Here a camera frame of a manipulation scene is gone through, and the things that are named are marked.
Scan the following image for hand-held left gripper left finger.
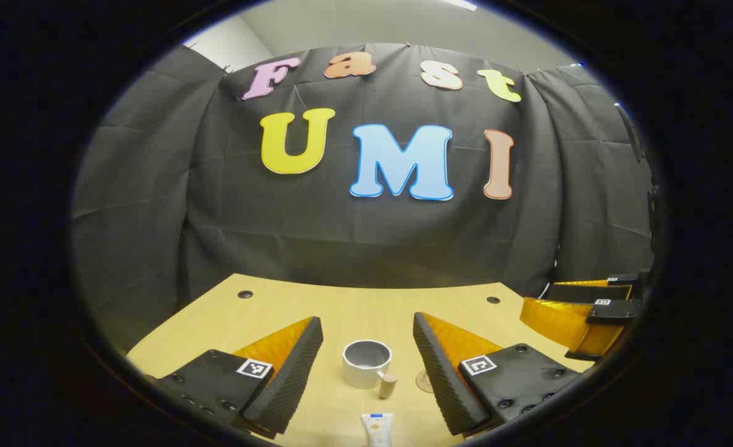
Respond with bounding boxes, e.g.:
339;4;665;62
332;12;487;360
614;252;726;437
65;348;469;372
149;315;324;438

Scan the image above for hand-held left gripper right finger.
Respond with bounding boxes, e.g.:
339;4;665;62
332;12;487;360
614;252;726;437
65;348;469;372
412;312;581;436

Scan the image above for white cup with wooden handle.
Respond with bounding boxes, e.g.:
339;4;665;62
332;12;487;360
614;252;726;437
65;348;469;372
342;339;399;400

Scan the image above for white toothpaste tube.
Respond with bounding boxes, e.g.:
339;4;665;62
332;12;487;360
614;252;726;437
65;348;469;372
360;413;394;447

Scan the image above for wooden desktop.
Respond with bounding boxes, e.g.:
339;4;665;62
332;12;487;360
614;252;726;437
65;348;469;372
125;273;597;447

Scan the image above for black backdrop cloth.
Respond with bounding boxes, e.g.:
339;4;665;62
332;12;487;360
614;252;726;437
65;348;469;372
71;42;659;354

